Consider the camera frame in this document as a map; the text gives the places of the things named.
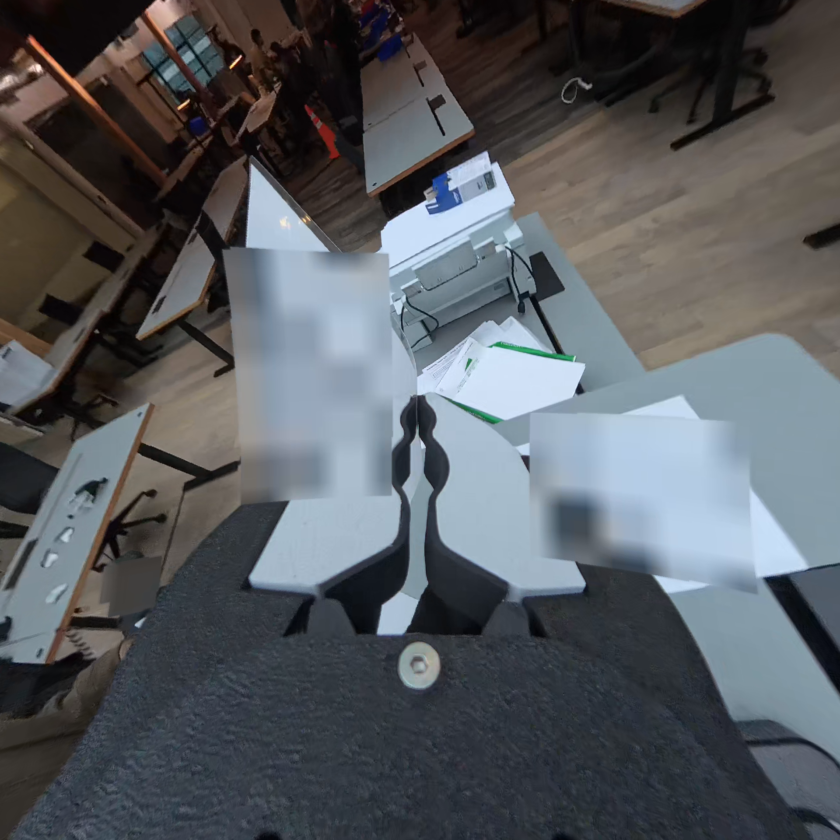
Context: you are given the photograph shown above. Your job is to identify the white paper sheet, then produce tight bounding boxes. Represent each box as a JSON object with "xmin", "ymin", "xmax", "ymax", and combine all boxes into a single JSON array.
[{"xmin": 377, "ymin": 394, "xmax": 809, "ymax": 636}]

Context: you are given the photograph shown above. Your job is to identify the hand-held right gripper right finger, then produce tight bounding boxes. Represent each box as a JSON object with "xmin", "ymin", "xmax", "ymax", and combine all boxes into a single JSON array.
[{"xmin": 417, "ymin": 394, "xmax": 586, "ymax": 602}]

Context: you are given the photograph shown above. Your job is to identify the grey desk with wooden edge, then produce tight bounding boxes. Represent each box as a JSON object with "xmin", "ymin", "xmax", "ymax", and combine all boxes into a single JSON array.
[{"xmin": 492, "ymin": 333, "xmax": 840, "ymax": 840}]

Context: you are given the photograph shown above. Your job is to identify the grey printer table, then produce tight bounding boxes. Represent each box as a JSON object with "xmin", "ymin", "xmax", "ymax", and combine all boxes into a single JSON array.
[{"xmin": 387, "ymin": 211, "xmax": 645, "ymax": 398}]

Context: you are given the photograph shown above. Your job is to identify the orange traffic cone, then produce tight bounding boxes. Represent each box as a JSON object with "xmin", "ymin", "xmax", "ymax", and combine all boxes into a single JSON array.
[{"xmin": 304, "ymin": 105, "xmax": 342, "ymax": 162}]

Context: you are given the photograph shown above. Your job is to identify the grey desk with cutouts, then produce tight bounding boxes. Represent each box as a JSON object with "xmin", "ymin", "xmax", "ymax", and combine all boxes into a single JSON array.
[{"xmin": 0, "ymin": 402, "xmax": 156, "ymax": 665}]

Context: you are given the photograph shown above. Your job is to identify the long grey desk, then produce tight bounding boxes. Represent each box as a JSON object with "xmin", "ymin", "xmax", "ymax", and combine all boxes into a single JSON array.
[{"xmin": 360, "ymin": 33, "xmax": 476, "ymax": 199}]

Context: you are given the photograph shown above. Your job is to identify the grey neighbouring desk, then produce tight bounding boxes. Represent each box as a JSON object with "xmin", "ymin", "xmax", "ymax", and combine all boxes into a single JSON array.
[{"xmin": 134, "ymin": 156, "xmax": 252, "ymax": 342}]

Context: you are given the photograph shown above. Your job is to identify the blue and white box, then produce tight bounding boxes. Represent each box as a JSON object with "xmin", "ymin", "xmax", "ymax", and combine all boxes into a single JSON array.
[{"xmin": 424, "ymin": 164, "xmax": 497, "ymax": 217}]

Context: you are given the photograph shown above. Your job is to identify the black table leg frame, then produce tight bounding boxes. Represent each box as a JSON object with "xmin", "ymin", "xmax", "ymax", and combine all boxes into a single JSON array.
[{"xmin": 646, "ymin": 0, "xmax": 777, "ymax": 152}]

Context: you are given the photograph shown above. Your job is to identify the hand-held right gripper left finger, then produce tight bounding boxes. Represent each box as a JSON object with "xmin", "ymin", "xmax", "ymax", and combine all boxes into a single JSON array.
[{"xmin": 248, "ymin": 397, "xmax": 421, "ymax": 598}]

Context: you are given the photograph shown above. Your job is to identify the white printer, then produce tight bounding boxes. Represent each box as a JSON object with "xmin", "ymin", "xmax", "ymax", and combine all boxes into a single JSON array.
[{"xmin": 379, "ymin": 156, "xmax": 538, "ymax": 350}]

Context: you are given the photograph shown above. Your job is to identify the window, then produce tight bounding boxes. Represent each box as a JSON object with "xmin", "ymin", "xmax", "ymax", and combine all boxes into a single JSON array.
[{"xmin": 140, "ymin": 14, "xmax": 225, "ymax": 94}]

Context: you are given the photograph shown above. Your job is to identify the pile of printed papers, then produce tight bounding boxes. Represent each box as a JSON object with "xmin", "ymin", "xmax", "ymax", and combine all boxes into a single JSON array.
[{"xmin": 417, "ymin": 318, "xmax": 586, "ymax": 424}]

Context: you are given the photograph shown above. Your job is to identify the blue storage bins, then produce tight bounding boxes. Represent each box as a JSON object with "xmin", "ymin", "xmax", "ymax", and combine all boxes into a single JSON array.
[{"xmin": 356, "ymin": 0, "xmax": 406, "ymax": 63}]

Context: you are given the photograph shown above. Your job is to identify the black office chair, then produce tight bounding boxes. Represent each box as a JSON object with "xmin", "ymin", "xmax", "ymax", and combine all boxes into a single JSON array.
[{"xmin": 0, "ymin": 441, "xmax": 169, "ymax": 560}]

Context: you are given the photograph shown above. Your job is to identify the black printer power cable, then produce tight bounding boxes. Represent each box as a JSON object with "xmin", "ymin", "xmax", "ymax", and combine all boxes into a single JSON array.
[{"xmin": 399, "ymin": 294, "xmax": 439, "ymax": 350}]

